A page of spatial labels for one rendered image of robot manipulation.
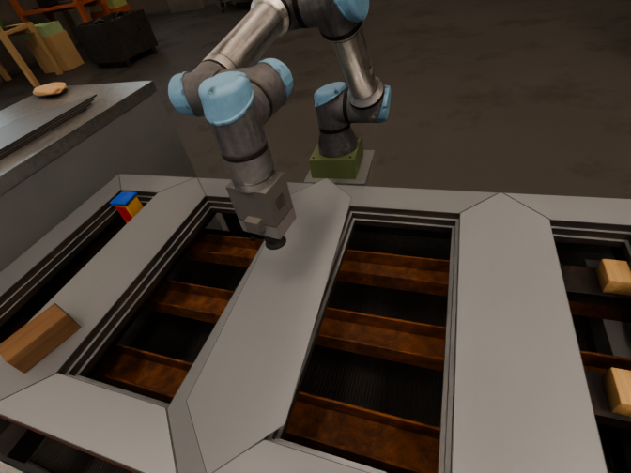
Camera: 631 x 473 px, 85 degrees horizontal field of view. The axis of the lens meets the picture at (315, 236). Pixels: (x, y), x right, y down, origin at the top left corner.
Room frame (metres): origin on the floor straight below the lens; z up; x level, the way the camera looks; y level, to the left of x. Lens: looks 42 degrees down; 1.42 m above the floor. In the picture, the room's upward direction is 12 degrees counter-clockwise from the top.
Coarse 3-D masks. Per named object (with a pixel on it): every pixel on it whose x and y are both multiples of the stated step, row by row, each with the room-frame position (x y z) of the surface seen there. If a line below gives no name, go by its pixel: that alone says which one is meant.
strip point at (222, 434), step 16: (192, 416) 0.25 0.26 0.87; (208, 416) 0.25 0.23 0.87; (224, 416) 0.24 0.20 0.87; (240, 416) 0.24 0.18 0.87; (256, 416) 0.23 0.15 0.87; (208, 432) 0.22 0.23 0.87; (224, 432) 0.22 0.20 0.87; (240, 432) 0.21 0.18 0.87; (256, 432) 0.21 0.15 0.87; (272, 432) 0.20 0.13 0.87; (208, 448) 0.20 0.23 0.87; (224, 448) 0.19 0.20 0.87; (240, 448) 0.19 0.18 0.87; (208, 464) 0.18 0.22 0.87; (224, 464) 0.17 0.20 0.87
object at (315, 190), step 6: (312, 186) 0.82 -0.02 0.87; (318, 186) 0.81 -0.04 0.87; (324, 186) 0.81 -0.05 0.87; (330, 186) 0.80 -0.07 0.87; (336, 186) 0.80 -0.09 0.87; (300, 192) 0.80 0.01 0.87; (306, 192) 0.80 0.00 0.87; (312, 192) 0.79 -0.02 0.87; (318, 192) 0.78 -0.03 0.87; (324, 192) 0.78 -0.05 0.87; (330, 192) 0.77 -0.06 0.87; (336, 192) 0.77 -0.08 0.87; (342, 192) 0.76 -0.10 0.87
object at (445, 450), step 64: (64, 256) 0.79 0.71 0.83; (256, 256) 0.59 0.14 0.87; (0, 320) 0.60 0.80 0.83; (128, 320) 0.52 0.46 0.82; (320, 320) 0.40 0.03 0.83; (448, 320) 0.34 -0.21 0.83; (192, 384) 0.31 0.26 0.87; (448, 384) 0.22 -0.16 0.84; (192, 448) 0.20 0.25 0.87; (448, 448) 0.14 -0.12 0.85
